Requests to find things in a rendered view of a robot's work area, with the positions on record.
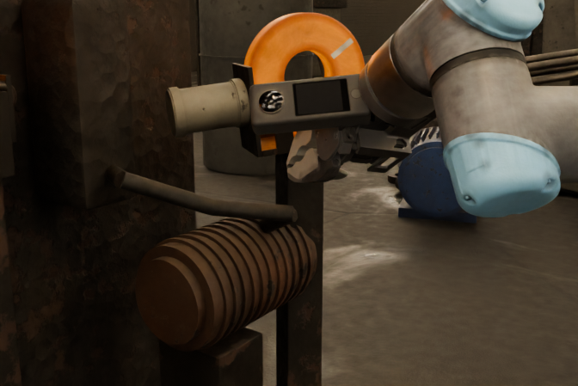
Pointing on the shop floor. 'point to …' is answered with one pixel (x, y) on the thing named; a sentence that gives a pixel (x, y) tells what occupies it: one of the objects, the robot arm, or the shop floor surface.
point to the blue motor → (428, 182)
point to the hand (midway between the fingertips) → (288, 169)
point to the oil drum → (247, 15)
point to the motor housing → (219, 297)
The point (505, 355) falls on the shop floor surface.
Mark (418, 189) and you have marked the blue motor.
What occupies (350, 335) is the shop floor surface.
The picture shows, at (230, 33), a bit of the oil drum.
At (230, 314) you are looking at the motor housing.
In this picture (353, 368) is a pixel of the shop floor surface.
